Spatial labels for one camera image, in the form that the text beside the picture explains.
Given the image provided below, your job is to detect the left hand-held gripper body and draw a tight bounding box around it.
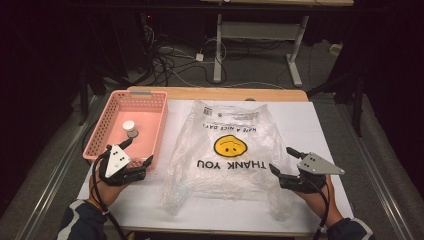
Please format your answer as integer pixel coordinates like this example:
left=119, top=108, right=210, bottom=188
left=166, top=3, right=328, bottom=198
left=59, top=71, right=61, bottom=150
left=98, top=143, right=148, bottom=187

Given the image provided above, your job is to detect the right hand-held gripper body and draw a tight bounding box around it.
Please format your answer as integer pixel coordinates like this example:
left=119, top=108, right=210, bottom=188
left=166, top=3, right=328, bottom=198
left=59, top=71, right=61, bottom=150
left=279, top=151, right=346, bottom=194

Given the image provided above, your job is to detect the small white-capped bottle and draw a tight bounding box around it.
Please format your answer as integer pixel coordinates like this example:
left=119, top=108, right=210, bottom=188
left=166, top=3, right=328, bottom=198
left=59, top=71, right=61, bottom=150
left=121, top=119, right=139, bottom=139

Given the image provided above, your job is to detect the pink plastic basket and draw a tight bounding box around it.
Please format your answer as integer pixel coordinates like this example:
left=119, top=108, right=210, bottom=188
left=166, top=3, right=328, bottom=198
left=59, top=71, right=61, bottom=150
left=82, top=89, right=169, bottom=171

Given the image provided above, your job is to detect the clear smiley plastic bag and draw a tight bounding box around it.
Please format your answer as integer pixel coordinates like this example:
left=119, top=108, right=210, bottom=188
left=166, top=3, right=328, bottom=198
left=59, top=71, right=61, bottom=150
left=159, top=100, right=296, bottom=222

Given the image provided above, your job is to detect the person's left hand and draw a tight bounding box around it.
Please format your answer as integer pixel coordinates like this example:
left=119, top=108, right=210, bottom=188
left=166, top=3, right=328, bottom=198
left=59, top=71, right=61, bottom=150
left=89, top=168, right=131, bottom=209

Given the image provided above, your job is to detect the person's right hand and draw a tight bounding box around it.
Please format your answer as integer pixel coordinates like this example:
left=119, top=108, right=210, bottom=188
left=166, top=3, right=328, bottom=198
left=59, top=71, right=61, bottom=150
left=294, top=174, right=344, bottom=228

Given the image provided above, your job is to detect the white table mat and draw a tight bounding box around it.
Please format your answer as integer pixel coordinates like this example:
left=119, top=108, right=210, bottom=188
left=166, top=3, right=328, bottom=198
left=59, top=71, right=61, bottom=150
left=77, top=99, right=355, bottom=234

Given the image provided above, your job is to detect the black metal stand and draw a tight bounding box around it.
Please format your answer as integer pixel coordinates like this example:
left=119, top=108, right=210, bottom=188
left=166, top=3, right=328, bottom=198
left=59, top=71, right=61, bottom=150
left=308, top=74, right=365, bottom=138

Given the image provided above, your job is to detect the white metal-framed desk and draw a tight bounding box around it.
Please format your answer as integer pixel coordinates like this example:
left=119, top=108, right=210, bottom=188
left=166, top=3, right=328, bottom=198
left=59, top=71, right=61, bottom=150
left=199, top=0, right=354, bottom=88

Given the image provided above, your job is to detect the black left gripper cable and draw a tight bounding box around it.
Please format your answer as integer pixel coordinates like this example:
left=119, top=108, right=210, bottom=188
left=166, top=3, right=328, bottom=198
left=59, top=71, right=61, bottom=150
left=89, top=153, right=129, bottom=240

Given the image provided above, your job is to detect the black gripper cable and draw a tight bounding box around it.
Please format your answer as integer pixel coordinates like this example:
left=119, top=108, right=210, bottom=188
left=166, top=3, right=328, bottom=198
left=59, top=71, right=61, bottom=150
left=309, top=179, right=331, bottom=240
left=89, top=153, right=129, bottom=240

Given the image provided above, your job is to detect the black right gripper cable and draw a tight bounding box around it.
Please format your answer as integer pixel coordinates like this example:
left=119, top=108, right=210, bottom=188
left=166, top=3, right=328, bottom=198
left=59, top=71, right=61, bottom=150
left=309, top=179, right=331, bottom=240

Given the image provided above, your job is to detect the metal floor rail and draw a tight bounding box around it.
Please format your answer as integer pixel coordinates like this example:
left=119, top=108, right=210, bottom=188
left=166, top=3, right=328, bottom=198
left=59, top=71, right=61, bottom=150
left=333, top=99, right=424, bottom=240
left=14, top=94, right=108, bottom=240

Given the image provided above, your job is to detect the tangle of floor cables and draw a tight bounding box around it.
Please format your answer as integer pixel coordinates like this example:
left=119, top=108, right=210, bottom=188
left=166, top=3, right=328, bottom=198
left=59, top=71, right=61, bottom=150
left=139, top=26, right=228, bottom=87

